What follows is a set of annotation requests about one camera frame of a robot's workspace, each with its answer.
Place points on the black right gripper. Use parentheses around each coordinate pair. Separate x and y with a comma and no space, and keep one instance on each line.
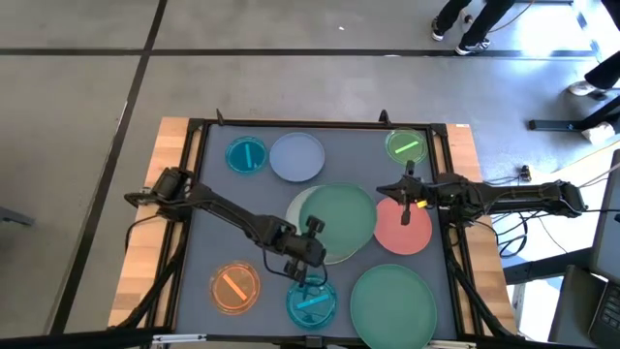
(416,191)

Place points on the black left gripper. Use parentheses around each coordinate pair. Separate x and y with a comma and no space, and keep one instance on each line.
(298,247)

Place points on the large green plastic plate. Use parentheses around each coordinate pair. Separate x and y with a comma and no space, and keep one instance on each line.
(393,306)
(344,213)

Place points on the salmon red plastic plate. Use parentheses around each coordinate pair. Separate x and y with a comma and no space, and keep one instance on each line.
(407,240)

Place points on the small clear green plate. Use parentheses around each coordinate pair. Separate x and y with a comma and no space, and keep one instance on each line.
(399,138)

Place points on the small clear blue plate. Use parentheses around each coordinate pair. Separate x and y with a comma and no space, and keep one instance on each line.
(315,317)
(237,157)

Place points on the small clear orange plate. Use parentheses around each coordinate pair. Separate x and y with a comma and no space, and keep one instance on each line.
(227,298)

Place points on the grey-blue plastic plate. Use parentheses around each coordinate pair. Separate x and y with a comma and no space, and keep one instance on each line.
(297,157)

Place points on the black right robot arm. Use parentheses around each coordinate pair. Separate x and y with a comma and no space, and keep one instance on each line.
(523,196)

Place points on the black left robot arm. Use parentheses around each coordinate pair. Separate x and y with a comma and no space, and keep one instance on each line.
(227,208)

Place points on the grey table mat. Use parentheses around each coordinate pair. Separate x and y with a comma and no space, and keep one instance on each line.
(232,228)

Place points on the small black floor device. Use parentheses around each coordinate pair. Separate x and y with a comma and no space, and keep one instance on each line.
(525,173)

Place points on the black desk foot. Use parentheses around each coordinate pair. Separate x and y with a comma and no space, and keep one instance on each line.
(542,267)

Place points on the black stand base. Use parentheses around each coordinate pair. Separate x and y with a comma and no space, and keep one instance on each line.
(552,125)

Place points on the grey monitor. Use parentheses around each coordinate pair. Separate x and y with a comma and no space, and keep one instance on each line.
(608,232)

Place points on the black keyboard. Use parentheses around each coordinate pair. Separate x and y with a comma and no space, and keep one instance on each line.
(609,310)

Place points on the black furniture leg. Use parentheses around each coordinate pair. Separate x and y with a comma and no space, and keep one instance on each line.
(612,12)

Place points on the grey furniture foot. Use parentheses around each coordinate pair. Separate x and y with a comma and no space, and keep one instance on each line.
(14,216)

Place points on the black clamp bracket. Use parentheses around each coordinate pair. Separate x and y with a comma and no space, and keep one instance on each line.
(220,117)
(384,117)

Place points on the black aluminium table frame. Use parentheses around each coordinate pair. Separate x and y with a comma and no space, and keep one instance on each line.
(319,123)

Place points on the silver metal bracket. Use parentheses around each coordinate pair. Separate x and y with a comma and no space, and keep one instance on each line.
(179,338)
(448,344)

